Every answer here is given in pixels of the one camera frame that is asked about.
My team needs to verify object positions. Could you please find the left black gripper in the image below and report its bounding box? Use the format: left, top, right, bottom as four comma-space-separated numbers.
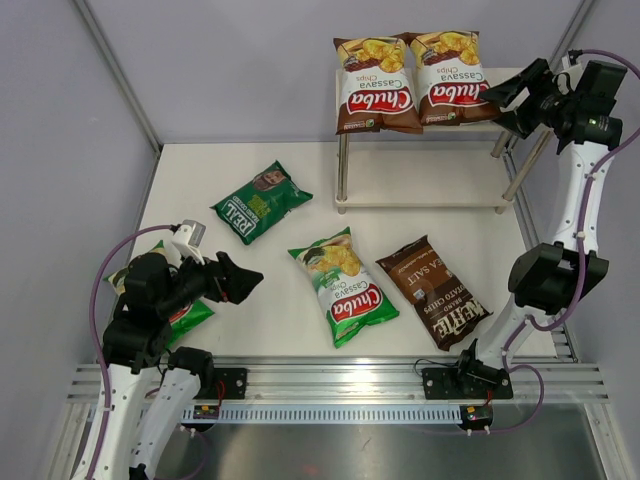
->
158, 244, 263, 317

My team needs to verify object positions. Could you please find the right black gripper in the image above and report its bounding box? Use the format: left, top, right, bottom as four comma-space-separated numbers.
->
477, 59, 577, 140

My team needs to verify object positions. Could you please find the brown Chuba bag back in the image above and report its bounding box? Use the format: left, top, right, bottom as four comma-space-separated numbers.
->
407, 30, 501, 127

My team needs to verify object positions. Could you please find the brown chuba bag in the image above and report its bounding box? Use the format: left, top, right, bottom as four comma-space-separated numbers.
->
333, 34, 423, 135
407, 30, 501, 127

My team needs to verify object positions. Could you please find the brown Chuba bag front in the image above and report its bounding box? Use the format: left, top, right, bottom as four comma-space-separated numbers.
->
333, 34, 423, 135

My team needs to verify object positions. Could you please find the brown Kettle chips bag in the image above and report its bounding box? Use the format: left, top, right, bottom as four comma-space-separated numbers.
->
376, 235, 491, 351

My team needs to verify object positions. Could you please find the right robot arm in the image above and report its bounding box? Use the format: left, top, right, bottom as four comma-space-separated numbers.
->
451, 50, 638, 399

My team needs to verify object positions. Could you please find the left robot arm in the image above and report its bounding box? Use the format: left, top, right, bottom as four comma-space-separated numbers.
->
74, 252, 264, 479

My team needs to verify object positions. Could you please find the white two-tier shelf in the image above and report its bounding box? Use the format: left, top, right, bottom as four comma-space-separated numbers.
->
333, 67, 568, 216

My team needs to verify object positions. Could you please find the dark green Real chips bag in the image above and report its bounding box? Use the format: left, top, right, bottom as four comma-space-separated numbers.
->
211, 160, 313, 245

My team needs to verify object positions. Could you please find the green Chuba bag centre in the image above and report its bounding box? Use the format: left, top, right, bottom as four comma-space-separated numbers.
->
288, 227, 400, 348

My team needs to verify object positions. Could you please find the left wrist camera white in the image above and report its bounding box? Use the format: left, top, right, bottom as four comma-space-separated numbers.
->
171, 220, 206, 265

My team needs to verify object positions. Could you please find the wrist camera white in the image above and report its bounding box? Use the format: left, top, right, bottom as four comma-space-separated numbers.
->
171, 220, 206, 265
560, 54, 583, 89

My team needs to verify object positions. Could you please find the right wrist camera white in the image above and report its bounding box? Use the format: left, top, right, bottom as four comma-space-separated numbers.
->
560, 54, 583, 89

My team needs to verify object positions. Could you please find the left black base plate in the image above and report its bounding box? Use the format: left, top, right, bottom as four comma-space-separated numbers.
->
195, 368, 248, 401

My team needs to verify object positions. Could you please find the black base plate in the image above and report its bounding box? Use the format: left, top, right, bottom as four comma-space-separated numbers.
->
421, 367, 514, 400
195, 368, 248, 401

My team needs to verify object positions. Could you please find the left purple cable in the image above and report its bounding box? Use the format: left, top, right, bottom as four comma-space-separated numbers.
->
92, 224, 176, 480

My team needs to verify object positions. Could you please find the aluminium mounting rail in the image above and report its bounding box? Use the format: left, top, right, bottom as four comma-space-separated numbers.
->
64, 357, 611, 424

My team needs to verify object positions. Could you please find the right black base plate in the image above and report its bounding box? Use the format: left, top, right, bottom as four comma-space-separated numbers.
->
421, 367, 514, 400

